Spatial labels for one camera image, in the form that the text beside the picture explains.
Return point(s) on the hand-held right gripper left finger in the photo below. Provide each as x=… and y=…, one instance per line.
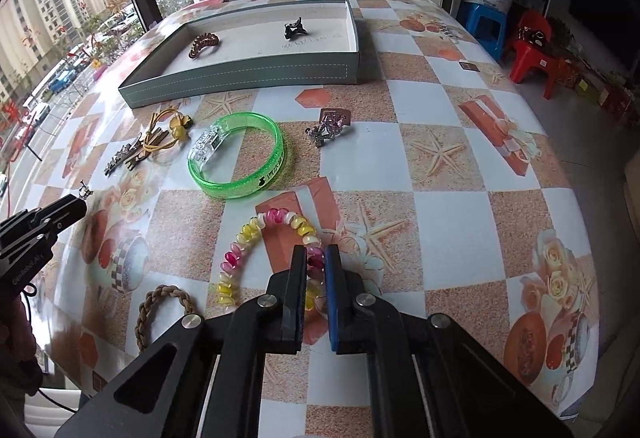
x=295, y=288

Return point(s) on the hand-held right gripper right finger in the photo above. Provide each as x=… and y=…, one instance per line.
x=332, y=298

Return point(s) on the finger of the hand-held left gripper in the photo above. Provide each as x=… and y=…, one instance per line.
x=62, y=208
x=55, y=227

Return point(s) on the small silver hair pin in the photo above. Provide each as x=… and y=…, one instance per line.
x=85, y=190

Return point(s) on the silver rhinestone hair clip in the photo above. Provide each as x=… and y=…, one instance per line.
x=120, y=158

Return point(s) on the pink crystal hair claw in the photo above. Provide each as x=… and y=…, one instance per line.
x=327, y=128

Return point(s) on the shallow teal cardboard box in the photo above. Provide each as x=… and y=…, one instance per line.
x=240, y=43

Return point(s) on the checkered printed tablecloth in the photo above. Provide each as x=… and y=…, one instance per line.
x=450, y=218

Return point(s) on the pink plastic basin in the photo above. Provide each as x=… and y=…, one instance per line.
x=200, y=3

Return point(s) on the black hair claw clip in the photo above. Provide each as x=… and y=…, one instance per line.
x=295, y=29

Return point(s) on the blue plastic stool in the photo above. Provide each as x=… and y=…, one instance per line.
x=482, y=26

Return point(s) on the red plastic stool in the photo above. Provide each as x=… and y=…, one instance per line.
x=537, y=53

